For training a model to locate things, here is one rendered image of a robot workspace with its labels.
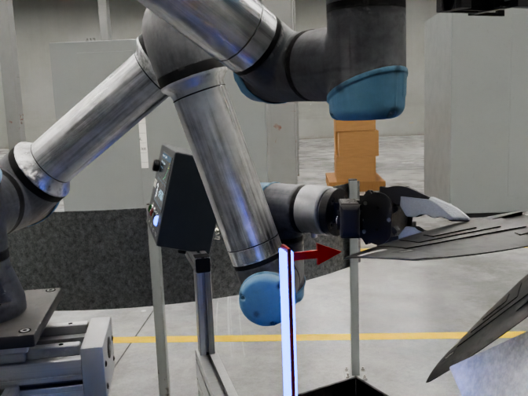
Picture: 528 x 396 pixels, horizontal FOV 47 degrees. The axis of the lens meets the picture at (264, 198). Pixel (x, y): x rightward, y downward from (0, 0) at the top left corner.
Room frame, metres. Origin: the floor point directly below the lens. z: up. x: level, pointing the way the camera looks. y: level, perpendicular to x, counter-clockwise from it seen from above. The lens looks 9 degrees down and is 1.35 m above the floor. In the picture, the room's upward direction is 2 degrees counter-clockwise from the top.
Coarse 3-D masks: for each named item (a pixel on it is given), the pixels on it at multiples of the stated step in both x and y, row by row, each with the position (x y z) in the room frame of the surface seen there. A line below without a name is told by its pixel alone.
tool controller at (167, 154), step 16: (160, 160) 1.38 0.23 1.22; (176, 160) 1.17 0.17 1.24; (192, 160) 1.18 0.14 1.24; (160, 176) 1.30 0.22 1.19; (176, 176) 1.17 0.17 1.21; (192, 176) 1.18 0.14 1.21; (160, 192) 1.25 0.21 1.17; (176, 192) 1.17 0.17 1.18; (192, 192) 1.18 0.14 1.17; (160, 208) 1.19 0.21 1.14; (176, 208) 1.17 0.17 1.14; (192, 208) 1.18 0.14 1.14; (208, 208) 1.19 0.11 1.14; (160, 224) 1.17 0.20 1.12; (176, 224) 1.17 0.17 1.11; (192, 224) 1.18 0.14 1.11; (208, 224) 1.19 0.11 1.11; (160, 240) 1.16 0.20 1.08; (176, 240) 1.17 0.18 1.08; (192, 240) 1.18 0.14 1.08; (208, 240) 1.19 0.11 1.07
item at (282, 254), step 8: (280, 248) 0.64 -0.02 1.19; (280, 256) 0.64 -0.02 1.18; (280, 264) 0.64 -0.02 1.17; (280, 272) 0.64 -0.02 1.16; (280, 280) 0.64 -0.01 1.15; (280, 288) 0.64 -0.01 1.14; (280, 296) 0.64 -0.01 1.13; (280, 304) 0.64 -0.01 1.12; (288, 312) 0.62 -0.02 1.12; (288, 320) 0.62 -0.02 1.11; (288, 328) 0.62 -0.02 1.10; (288, 336) 0.62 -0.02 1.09; (288, 344) 0.62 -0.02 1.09; (288, 352) 0.62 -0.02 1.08; (288, 360) 0.62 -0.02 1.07; (288, 368) 0.62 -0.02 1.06; (288, 376) 0.62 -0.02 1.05; (288, 384) 0.62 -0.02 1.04; (288, 392) 0.62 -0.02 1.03
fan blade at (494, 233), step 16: (464, 224) 0.73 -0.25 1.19; (480, 224) 0.72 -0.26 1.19; (496, 224) 0.71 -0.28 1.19; (512, 224) 0.70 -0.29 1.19; (400, 240) 0.72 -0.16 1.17; (416, 240) 0.69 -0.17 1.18; (432, 240) 0.68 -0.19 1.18; (448, 240) 0.67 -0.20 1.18; (464, 240) 0.66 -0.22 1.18; (480, 240) 0.65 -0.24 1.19; (496, 240) 0.65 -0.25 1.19; (512, 240) 0.65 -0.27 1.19; (352, 256) 0.70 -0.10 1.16; (368, 256) 0.64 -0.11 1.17; (384, 256) 0.62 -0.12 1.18; (400, 256) 0.60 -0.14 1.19; (416, 256) 0.59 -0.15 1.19; (432, 256) 0.58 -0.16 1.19; (448, 256) 0.58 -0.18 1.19
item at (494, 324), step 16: (512, 288) 0.90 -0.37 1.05; (496, 304) 0.90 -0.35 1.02; (512, 304) 0.83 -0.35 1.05; (480, 320) 0.91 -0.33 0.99; (496, 320) 0.84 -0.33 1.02; (512, 320) 0.80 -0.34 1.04; (464, 336) 0.91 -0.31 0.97; (480, 336) 0.84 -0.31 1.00; (496, 336) 0.80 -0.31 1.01; (448, 352) 0.92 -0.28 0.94; (464, 352) 0.84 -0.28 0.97; (448, 368) 0.83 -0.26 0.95
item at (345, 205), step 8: (344, 200) 0.82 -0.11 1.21; (352, 200) 0.82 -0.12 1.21; (344, 208) 0.76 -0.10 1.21; (352, 208) 0.76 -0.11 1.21; (336, 216) 0.78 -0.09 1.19; (344, 216) 0.76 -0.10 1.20; (352, 216) 0.76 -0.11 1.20; (360, 216) 0.77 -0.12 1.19; (344, 224) 0.76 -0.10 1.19; (352, 224) 0.76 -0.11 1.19; (360, 224) 0.76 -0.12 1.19; (344, 232) 0.76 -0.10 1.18; (352, 232) 0.76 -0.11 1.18
